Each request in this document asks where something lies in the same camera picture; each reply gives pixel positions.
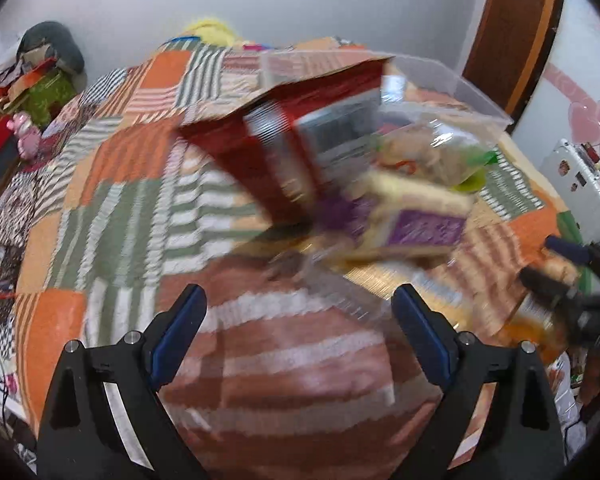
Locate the red snack box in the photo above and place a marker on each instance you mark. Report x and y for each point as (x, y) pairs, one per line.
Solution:
(260, 160)

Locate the striped patchwork blanket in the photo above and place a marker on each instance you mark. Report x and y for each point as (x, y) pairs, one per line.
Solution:
(130, 210)

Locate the clear plastic container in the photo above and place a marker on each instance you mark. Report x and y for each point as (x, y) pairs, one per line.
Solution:
(445, 90)

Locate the clear bag of cookies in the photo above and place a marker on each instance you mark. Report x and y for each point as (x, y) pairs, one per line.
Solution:
(440, 152)

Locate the purple snack box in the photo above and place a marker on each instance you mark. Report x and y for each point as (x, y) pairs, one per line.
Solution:
(420, 225)

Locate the green patterned box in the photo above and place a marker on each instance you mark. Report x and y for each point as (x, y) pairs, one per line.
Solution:
(50, 97)

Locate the white appliance with magnets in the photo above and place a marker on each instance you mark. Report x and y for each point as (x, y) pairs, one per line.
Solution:
(580, 185)

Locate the yellow snack packet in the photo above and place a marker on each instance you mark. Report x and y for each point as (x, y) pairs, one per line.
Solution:
(535, 320)

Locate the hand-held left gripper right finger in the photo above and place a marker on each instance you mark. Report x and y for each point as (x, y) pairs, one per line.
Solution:
(425, 332)

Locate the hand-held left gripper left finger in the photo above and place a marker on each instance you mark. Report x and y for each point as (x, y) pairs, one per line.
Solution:
(172, 332)

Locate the brown wooden door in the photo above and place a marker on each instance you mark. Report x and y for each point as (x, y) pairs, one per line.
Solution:
(510, 30)

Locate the pink heart wall sticker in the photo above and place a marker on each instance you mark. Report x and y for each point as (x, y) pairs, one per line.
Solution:
(587, 110)

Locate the yellow plush toy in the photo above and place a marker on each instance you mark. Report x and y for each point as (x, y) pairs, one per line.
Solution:
(210, 30)

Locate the pink toy figure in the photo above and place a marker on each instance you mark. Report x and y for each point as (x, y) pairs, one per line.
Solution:
(26, 135)

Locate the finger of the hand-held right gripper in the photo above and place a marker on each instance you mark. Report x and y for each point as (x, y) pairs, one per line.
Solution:
(567, 249)
(547, 285)

